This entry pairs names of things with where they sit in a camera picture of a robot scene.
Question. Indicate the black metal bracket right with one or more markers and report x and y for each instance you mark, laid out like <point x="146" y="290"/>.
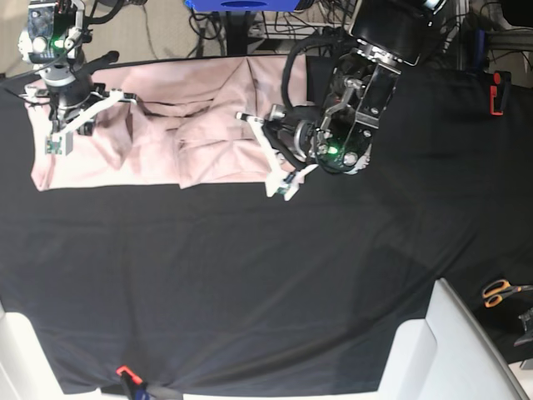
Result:
<point x="526" y="319"/>

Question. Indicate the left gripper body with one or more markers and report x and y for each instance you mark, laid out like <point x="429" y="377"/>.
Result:
<point x="291" y="133"/>

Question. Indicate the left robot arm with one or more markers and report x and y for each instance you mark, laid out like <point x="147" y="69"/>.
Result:
<point x="336" y="134"/>

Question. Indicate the black table cloth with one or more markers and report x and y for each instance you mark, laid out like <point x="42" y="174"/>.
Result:
<point x="219" y="290"/>

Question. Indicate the pink T-shirt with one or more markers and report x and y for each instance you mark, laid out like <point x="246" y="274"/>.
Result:
<point x="182" y="130"/>

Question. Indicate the white power strip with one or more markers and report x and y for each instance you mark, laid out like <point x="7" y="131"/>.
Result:
<point x="282" y="30"/>

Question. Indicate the white base frame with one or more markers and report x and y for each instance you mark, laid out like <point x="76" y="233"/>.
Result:
<point x="446" y="355"/>
<point x="25" y="370"/>

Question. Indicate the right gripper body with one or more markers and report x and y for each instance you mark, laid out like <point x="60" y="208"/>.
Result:
<point x="67" y="102"/>

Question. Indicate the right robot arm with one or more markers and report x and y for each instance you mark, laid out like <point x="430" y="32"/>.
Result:
<point x="61" y="77"/>

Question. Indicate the black table stand post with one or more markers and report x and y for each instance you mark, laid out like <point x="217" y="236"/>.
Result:
<point x="236" y="25"/>

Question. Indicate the orange handled scissors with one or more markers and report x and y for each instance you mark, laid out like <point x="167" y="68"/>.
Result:
<point x="496" y="292"/>

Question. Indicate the red black clamp right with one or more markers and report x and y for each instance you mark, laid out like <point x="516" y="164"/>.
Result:
<point x="499" y="92"/>

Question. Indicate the blue plastic bin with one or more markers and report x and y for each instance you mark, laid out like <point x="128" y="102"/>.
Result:
<point x="205" y="6"/>

